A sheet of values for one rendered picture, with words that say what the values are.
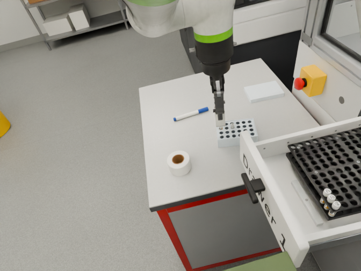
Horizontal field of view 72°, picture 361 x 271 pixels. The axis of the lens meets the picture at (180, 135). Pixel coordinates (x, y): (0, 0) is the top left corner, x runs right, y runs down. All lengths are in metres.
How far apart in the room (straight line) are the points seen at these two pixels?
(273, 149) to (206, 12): 0.36
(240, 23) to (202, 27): 0.65
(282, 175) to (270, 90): 0.43
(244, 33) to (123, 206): 1.23
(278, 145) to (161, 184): 0.35
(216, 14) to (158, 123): 0.50
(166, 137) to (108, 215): 0.95
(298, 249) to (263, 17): 1.01
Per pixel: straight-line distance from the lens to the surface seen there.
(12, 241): 2.00
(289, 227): 0.49
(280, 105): 0.97
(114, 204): 1.73
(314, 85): 0.86
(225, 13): 0.58
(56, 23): 4.34
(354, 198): 0.59
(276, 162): 0.68
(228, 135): 0.80
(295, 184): 0.64
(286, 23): 1.33
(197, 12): 0.56
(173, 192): 0.73
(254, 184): 0.55
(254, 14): 1.24
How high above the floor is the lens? 1.37
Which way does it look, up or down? 44 degrees down
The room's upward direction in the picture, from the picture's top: 14 degrees counter-clockwise
